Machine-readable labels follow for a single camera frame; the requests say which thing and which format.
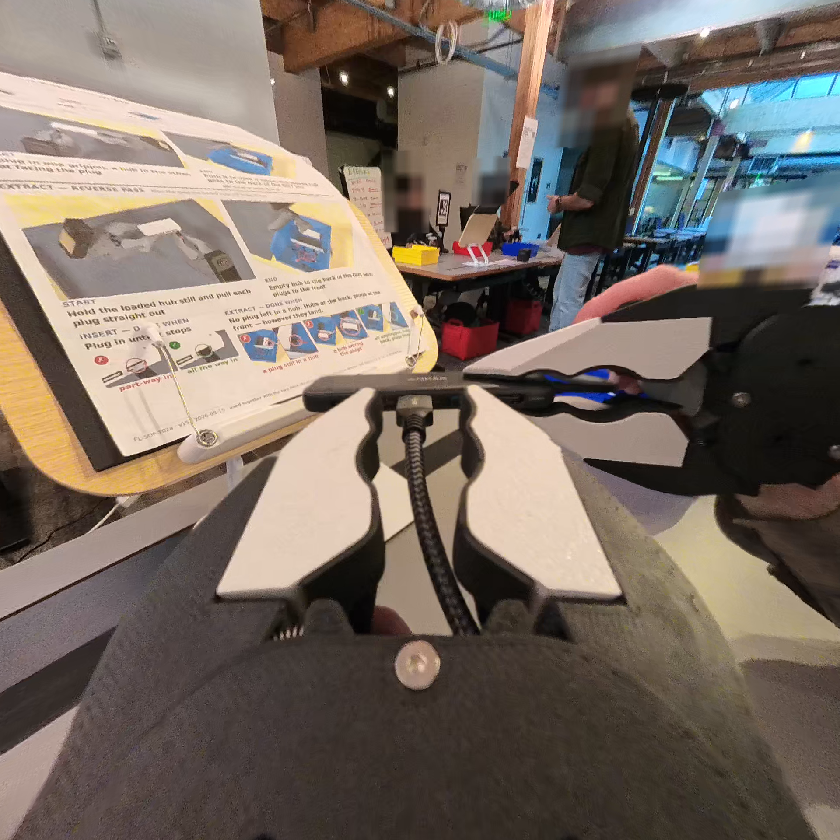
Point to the instruction sheet wooden board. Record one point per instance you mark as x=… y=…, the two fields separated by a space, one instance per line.
x=197 y=263

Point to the red storage bin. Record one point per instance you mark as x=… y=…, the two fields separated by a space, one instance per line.
x=470 y=339
x=523 y=315

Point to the yellow storage bin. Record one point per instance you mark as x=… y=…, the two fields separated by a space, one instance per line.
x=418 y=255

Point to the grey work table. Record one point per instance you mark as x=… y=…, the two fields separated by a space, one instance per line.
x=473 y=269

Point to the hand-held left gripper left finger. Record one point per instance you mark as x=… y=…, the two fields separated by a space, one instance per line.
x=302 y=525

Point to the person's right hand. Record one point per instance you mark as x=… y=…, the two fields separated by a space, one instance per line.
x=630 y=292

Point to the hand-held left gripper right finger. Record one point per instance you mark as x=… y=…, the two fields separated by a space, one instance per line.
x=538 y=525

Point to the handwritten whiteboard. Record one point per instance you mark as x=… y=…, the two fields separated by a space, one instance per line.
x=364 y=197

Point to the small blue tray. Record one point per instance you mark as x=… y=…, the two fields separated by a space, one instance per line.
x=519 y=250

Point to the white object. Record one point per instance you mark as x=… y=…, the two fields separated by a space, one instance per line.
x=368 y=386

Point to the wooden post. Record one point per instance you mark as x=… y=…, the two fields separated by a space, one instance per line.
x=530 y=92

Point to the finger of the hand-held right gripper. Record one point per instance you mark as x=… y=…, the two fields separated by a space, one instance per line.
x=617 y=348
x=617 y=437

